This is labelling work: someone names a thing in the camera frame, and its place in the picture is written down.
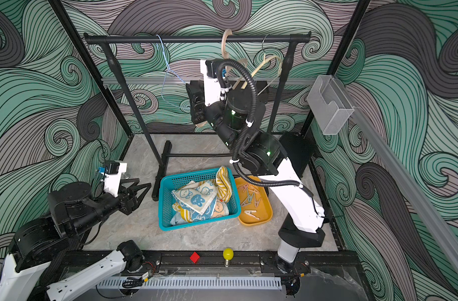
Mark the white clothespin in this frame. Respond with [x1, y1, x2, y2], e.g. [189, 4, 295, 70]
[244, 210, 260, 220]

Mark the black clothes rack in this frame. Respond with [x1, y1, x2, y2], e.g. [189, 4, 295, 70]
[83, 32, 312, 201]

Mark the blue rabbit print towel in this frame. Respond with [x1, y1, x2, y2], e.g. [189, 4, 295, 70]
[170, 179, 218, 226]

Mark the yellow ball knob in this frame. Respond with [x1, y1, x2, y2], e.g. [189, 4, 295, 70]
[223, 248, 234, 267]

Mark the white slotted cable duct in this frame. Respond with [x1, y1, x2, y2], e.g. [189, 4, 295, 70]
[97, 276, 283, 291]

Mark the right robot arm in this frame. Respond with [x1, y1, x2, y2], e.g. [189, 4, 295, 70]
[186, 59, 325, 265]

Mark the teal plastic basket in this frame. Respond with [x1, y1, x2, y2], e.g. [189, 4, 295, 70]
[159, 168, 241, 231]

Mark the red diamond marker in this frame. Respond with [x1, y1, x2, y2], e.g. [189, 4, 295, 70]
[190, 252, 201, 264]

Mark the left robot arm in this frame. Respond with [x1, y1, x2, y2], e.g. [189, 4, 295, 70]
[0, 179, 152, 300]

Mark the yellow striped towel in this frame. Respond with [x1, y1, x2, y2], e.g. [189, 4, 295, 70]
[172, 166, 233, 223]

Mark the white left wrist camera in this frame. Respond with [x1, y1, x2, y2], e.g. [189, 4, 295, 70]
[99, 161, 127, 198]

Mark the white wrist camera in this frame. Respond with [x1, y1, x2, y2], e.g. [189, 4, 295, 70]
[99, 161, 127, 198]
[200, 59, 225, 107]

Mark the cream plastic hanger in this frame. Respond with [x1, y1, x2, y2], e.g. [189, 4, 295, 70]
[239, 34, 283, 91]

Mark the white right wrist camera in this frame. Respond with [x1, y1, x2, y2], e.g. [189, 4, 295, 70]
[200, 59, 225, 107]

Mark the light blue wire hanger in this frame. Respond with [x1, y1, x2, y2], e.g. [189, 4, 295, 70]
[156, 34, 186, 100]

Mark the orange plastic tray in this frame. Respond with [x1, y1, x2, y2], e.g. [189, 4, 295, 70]
[235, 178, 273, 227]

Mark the orange clothespin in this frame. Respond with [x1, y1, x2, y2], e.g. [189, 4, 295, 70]
[239, 184, 260, 195]

